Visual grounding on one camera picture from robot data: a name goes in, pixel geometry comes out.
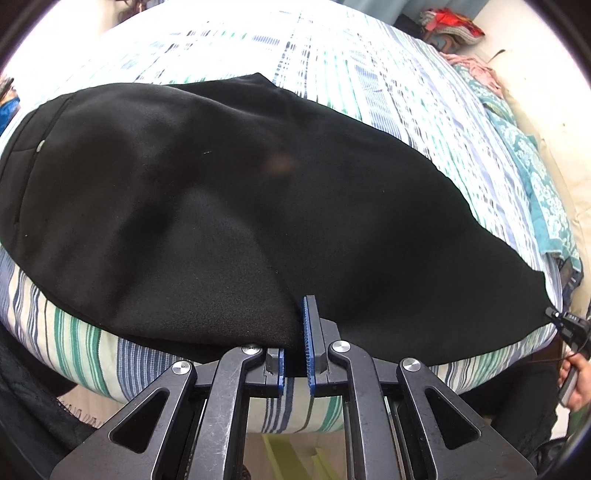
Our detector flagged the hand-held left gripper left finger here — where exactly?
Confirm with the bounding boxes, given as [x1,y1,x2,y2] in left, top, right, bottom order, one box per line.
[50,344,287,480]

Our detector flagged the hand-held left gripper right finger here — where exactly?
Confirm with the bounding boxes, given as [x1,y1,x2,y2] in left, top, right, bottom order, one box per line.
[301,295,539,480]

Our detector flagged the black pants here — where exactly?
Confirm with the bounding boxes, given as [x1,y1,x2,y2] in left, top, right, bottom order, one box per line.
[0,71,561,365]

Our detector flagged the person's right hand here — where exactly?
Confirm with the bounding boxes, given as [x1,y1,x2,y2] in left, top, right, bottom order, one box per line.
[558,353,589,411]

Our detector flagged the yellow-green stool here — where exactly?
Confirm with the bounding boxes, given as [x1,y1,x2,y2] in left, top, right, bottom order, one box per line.
[261,431,345,480]

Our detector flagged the large teal patterned pillow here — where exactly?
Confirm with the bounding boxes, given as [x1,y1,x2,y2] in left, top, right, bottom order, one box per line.
[480,88,581,274]

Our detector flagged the cream padded headboard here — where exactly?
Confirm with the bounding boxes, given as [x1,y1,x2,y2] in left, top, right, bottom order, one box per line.
[485,41,591,324]

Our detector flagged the dark fringed cloth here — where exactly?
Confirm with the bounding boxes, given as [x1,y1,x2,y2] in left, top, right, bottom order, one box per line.
[0,318,112,464]

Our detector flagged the small teal patterned pillow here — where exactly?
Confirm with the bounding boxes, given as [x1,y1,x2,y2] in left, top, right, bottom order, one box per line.
[450,62,504,109]

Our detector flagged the pink garment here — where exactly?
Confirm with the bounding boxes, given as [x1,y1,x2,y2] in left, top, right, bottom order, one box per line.
[438,52,505,95]

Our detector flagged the bed with striped sheet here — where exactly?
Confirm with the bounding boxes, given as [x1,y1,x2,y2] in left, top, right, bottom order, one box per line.
[0,0,578,435]

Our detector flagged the pile of red clothes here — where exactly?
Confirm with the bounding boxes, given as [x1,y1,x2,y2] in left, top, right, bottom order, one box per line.
[418,8,485,47]

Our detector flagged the dark bedside stand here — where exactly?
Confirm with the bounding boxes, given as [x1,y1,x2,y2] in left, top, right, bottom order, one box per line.
[397,14,444,47]

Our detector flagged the pile of colourful clothes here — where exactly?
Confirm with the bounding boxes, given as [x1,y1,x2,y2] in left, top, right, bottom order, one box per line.
[0,76,21,136]

